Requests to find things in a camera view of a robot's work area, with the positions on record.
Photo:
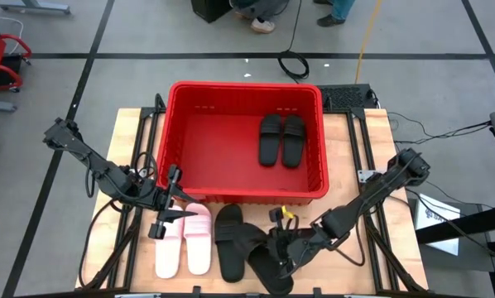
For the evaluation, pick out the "red plastic bin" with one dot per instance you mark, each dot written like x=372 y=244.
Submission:
x=222 y=157

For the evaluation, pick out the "black perforated computer case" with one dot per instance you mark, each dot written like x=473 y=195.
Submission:
x=344 y=97

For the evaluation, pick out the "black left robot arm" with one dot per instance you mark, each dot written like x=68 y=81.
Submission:
x=102 y=171

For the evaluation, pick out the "pink slide sandal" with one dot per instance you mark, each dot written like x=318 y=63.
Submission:
x=198 y=244
x=168 y=256

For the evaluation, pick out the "silver metal bracket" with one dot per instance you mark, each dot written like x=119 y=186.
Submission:
x=364 y=176

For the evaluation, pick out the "black slide sandal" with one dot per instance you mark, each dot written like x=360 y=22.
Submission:
x=270 y=140
x=268 y=277
x=294 y=140
x=229 y=248

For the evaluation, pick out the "grey metal stand foot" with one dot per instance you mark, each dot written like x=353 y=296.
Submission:
x=32 y=6

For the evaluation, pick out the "silver metal strip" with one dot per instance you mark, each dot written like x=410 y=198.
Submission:
x=365 y=296
x=137 y=295

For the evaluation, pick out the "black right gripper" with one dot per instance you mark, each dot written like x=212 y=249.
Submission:
x=299 y=248

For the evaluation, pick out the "black box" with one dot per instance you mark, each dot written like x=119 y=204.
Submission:
x=208 y=10

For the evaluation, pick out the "black metal bar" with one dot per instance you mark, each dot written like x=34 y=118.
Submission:
x=479 y=221

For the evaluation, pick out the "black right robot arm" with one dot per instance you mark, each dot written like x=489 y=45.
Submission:
x=376 y=190

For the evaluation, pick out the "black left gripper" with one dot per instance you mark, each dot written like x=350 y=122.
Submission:
x=164 y=198

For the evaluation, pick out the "black table clamp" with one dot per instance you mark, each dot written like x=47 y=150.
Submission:
x=196 y=291
x=317 y=291

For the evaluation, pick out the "white paper sheet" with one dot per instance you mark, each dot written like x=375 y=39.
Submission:
x=438 y=232

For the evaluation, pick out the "person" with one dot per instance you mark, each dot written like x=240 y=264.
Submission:
x=264 y=25
x=330 y=20

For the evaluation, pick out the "yellow tag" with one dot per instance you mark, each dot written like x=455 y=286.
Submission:
x=287 y=212

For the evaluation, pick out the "black aluminium table frame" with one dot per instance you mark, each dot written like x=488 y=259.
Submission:
x=149 y=112

